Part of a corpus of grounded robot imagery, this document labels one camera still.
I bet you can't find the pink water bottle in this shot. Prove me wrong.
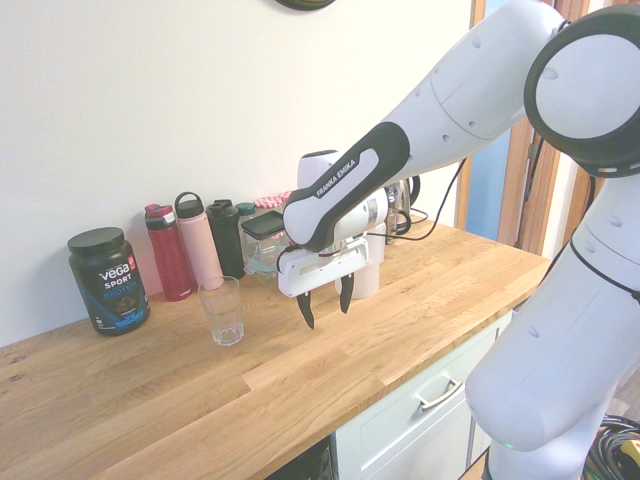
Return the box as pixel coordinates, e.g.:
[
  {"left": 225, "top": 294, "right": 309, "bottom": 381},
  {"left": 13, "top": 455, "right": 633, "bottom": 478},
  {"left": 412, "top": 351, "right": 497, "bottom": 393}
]
[{"left": 174, "top": 191, "right": 225, "bottom": 291}]

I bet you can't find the white cabinet drawer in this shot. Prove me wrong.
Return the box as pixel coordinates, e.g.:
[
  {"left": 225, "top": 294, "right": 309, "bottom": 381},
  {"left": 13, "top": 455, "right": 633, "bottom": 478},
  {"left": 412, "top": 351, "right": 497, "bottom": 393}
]
[{"left": 334, "top": 309, "right": 516, "bottom": 480}]

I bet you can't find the glass food container teal lid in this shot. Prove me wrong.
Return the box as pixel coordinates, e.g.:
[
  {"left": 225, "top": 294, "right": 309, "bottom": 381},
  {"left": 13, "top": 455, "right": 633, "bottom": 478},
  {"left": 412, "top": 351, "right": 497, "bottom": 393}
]
[{"left": 243, "top": 252, "right": 281, "bottom": 286}]

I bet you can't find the clear square container black lid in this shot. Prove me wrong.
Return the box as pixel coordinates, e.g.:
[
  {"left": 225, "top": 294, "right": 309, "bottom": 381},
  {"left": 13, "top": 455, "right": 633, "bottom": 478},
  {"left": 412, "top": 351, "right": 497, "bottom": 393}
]
[{"left": 240, "top": 209, "right": 289, "bottom": 274}]

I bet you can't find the translucent pitcher with blue lid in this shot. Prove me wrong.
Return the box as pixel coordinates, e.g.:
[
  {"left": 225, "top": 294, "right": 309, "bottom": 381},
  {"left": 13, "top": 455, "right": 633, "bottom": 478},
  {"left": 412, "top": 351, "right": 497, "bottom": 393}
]
[{"left": 348, "top": 222, "right": 387, "bottom": 301}]

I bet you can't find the green lid bottle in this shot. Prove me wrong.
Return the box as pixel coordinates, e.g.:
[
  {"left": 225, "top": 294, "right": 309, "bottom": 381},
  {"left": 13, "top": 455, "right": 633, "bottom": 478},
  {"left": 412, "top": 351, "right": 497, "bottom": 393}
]
[{"left": 235, "top": 201, "right": 257, "bottom": 234}]

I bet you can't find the black coiled cable bundle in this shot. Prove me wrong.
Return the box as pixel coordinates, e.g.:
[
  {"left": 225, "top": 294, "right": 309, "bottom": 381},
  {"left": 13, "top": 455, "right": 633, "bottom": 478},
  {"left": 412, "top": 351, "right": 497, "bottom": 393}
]
[{"left": 587, "top": 414, "right": 640, "bottom": 480}]

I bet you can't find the clear drinking glass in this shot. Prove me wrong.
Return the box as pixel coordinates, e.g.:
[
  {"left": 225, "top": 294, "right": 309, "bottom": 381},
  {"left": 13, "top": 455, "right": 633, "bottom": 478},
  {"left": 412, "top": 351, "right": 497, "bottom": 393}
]
[{"left": 198, "top": 275, "right": 242, "bottom": 348}]

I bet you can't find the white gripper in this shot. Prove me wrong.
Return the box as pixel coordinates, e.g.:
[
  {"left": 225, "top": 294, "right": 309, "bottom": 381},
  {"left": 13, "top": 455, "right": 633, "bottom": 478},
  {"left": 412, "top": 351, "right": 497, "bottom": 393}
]
[{"left": 277, "top": 236, "right": 371, "bottom": 331}]

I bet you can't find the wooden door frame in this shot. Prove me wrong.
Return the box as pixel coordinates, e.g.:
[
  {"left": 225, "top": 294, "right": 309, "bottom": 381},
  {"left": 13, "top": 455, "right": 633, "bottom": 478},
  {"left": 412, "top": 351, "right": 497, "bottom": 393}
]
[{"left": 454, "top": 0, "right": 601, "bottom": 261}]

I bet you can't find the black steel dishwasher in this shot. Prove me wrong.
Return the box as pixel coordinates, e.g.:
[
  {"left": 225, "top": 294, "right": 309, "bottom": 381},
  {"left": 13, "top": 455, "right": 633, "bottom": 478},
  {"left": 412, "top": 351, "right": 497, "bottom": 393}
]
[{"left": 299, "top": 434, "right": 335, "bottom": 480}]

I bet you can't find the glass French press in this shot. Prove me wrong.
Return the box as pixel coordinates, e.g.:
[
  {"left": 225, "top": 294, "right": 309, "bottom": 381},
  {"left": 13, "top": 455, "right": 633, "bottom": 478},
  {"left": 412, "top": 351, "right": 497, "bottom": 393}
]
[{"left": 384, "top": 209, "right": 414, "bottom": 237}]

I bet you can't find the black shaker bottle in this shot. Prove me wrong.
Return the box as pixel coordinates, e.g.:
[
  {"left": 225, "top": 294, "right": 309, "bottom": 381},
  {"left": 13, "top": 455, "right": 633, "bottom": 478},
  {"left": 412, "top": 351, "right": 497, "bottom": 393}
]
[{"left": 205, "top": 198, "right": 246, "bottom": 281}]

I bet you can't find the red water bottle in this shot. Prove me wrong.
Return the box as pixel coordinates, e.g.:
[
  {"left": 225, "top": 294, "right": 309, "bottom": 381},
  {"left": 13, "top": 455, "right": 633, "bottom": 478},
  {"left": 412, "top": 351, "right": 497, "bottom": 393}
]
[{"left": 144, "top": 202, "right": 194, "bottom": 302}]

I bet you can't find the black wall clock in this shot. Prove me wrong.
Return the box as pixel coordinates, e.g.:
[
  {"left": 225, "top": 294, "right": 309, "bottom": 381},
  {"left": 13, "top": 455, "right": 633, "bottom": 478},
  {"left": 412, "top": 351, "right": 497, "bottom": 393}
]
[{"left": 273, "top": 0, "right": 337, "bottom": 10}]

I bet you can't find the silver drawer handle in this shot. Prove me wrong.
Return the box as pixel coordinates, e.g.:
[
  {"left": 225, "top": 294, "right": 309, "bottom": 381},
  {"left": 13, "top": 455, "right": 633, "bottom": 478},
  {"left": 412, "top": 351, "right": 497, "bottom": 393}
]
[{"left": 414, "top": 377, "right": 464, "bottom": 412}]

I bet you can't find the black Vega protein tub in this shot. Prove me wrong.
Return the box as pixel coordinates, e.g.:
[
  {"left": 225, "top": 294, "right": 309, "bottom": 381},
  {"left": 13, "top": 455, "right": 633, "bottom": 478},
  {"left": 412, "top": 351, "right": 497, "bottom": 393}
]
[{"left": 67, "top": 227, "right": 152, "bottom": 337}]

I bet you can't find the pale blue door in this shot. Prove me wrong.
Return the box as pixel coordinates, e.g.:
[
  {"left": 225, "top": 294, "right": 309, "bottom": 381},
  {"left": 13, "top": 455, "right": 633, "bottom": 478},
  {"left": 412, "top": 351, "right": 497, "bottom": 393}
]
[{"left": 457, "top": 0, "right": 516, "bottom": 246}]

